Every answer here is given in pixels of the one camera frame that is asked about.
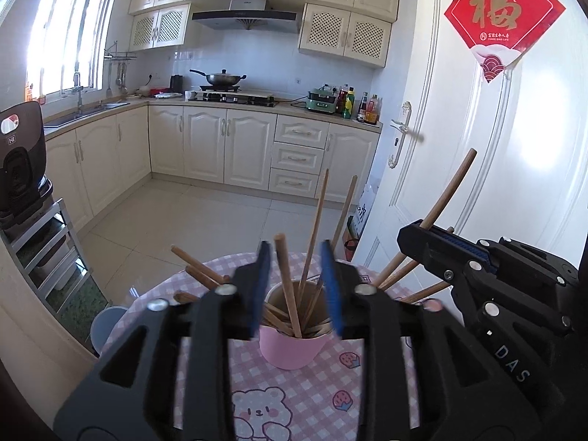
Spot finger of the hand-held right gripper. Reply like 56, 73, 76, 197
438, 232, 580, 286
397, 220, 574, 337

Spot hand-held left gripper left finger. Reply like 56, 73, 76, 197
53, 241, 272, 441

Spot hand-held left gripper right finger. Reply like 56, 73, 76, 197
319, 239, 543, 441

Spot bunch of wooden chopsticks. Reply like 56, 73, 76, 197
170, 168, 359, 338

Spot pink cup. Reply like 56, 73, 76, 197
258, 280, 334, 370

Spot dark bag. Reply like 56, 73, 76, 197
342, 227, 363, 262

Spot white blue box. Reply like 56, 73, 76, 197
356, 184, 380, 235

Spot cream cabinet drawer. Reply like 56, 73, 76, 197
275, 115, 329, 148
271, 143, 326, 175
269, 168, 321, 197

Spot pink checkered tablecloth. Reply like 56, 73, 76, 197
103, 252, 442, 441

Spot white door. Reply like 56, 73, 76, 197
354, 0, 588, 313

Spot cream base kitchen cabinets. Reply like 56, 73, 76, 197
43, 101, 382, 233

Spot grey blue round stool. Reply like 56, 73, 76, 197
89, 305, 129, 356

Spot green countertop appliance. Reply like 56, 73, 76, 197
305, 85, 338, 113

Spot gas stove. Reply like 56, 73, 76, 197
187, 89, 280, 107

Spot metal wok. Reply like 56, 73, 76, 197
189, 69, 247, 88

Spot metal storage rack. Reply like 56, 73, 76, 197
0, 197, 111, 345

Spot cream lattice door cabinet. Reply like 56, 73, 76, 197
129, 4, 191, 52
298, 4, 392, 69

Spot steel kitchen sink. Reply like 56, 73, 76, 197
43, 101, 132, 127

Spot metal faucet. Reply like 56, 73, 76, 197
72, 72, 86, 115

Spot dark brown kitchen appliance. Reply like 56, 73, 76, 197
0, 101, 53, 230

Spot range hood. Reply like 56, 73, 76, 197
190, 0, 301, 34

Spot kitchen window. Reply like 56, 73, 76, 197
25, 0, 115, 97

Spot metal door handle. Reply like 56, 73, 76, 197
388, 101, 426, 168

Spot red wall poster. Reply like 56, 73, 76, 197
443, 0, 567, 84

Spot wall utensil rail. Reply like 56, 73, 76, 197
103, 41, 139, 62

